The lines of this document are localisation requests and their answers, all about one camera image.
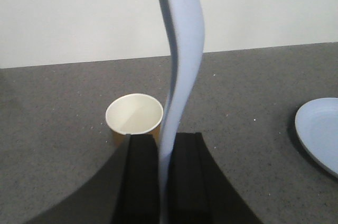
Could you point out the brown paper cup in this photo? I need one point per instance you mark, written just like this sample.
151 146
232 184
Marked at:
134 114

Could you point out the light blue plastic plate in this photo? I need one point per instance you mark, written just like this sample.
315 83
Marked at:
316 127

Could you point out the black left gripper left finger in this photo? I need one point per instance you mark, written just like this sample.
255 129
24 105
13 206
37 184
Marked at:
124 190

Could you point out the light blue plastic spoon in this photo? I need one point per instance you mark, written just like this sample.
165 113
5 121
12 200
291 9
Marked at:
184 23

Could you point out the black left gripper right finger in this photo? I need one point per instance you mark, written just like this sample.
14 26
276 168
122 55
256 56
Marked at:
198 191

